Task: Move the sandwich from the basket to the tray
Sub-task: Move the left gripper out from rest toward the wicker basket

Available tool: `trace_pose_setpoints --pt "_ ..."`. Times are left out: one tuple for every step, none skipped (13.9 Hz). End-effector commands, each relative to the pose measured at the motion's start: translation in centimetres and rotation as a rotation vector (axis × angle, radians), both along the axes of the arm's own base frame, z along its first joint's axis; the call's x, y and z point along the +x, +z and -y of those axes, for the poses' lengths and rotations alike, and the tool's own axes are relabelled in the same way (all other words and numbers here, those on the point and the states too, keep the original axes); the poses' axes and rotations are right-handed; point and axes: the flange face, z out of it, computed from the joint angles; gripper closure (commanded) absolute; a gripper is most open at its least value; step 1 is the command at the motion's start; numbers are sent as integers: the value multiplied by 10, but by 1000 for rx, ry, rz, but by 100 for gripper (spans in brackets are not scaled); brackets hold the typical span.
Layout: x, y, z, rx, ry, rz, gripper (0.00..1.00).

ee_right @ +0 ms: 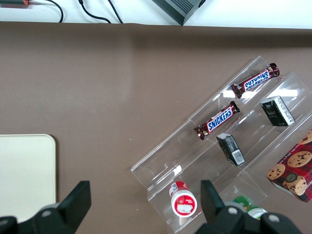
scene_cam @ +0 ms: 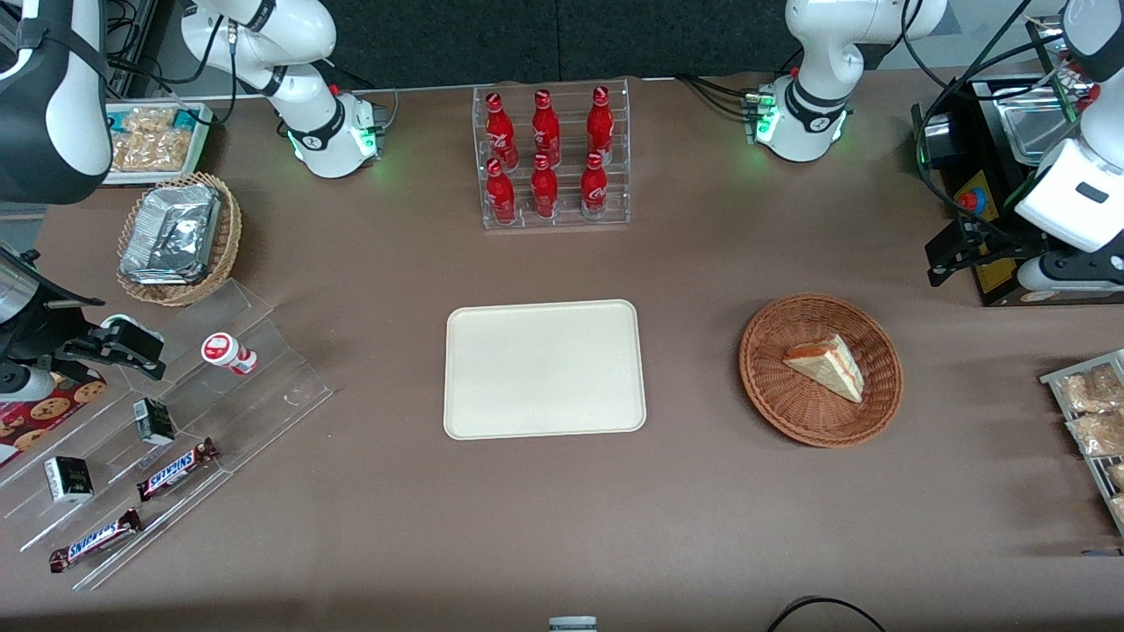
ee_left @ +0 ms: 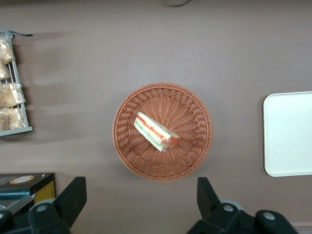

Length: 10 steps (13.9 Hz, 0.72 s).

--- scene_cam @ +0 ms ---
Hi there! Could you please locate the black machine with red button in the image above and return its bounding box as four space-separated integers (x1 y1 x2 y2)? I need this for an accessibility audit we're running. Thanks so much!
911 75 1124 306

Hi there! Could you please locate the silver foil package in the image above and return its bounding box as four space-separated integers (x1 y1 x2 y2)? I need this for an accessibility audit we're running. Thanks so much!
119 183 222 285

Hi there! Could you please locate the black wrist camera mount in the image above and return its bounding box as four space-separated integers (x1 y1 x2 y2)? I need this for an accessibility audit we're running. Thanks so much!
0 246 106 363

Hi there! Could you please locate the black cable loop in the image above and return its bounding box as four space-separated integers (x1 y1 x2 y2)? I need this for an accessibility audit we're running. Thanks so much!
767 597 888 632

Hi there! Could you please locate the clear bagged pastry pack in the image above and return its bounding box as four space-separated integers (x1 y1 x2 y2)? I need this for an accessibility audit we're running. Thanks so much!
109 106 199 173

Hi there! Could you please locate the clear acrylic stepped stand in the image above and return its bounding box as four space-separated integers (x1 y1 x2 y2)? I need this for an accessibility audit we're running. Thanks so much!
0 279 335 591

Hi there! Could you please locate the light tan wicker basket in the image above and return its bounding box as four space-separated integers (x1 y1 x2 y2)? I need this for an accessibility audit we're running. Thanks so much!
116 172 242 307

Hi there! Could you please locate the long black cable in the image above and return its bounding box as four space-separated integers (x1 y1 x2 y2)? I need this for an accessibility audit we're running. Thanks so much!
899 0 1068 190

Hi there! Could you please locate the red white yogurt bottle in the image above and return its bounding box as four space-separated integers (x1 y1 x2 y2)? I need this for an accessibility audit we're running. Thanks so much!
201 333 258 377

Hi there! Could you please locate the brown round wicker basket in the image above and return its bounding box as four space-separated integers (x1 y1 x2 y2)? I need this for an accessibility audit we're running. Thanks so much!
739 293 904 449

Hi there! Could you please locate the red cola bottle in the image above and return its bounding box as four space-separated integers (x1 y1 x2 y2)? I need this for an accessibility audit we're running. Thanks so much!
586 85 616 163
485 91 519 169
486 158 517 226
530 89 562 168
530 154 560 219
580 151 609 220

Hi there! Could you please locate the grey wire rack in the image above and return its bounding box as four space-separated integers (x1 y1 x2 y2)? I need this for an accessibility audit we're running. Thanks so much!
1040 349 1124 536

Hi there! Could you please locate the white snack tray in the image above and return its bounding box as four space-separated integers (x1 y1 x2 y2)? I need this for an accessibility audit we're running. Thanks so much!
104 102 214 187

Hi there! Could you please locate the triangle sandwich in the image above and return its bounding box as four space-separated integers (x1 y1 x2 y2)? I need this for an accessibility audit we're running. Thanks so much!
782 334 866 404

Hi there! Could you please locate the clear acrylic bottle rack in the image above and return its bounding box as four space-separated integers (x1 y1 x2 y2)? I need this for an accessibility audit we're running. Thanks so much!
472 77 631 231

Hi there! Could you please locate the small black carton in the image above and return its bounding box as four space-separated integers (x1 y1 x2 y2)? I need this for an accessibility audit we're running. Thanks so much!
44 456 94 504
133 398 176 445

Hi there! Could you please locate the snickers chocolate bar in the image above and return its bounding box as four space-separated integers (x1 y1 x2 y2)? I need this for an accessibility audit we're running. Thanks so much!
137 438 220 502
48 508 143 573

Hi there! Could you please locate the red cookie box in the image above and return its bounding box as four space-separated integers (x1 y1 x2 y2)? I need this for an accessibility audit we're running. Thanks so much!
0 373 108 466

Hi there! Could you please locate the steel pan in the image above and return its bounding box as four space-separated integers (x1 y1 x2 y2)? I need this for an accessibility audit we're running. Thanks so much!
997 83 1079 164

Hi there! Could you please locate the cream plastic tray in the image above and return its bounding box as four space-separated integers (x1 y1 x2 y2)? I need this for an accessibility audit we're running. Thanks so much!
443 298 648 441

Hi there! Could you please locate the black cable bundle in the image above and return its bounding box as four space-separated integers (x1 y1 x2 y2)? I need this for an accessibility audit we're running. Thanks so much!
674 74 767 121

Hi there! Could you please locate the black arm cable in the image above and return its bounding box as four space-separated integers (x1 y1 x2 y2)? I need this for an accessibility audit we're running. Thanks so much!
105 0 242 126

